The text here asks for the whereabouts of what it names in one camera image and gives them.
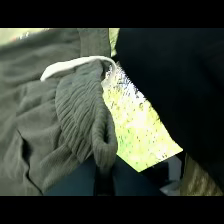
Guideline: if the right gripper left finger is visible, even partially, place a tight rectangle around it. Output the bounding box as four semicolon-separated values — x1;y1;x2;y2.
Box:
43;156;98;197

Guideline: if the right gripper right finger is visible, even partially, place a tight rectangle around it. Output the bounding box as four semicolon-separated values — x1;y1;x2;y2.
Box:
111;156;165;197

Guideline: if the dark green garment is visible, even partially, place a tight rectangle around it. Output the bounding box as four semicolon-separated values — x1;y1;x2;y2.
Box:
0;28;119;197

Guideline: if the black garment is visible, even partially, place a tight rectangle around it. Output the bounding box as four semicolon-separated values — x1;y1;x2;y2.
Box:
114;28;224;193

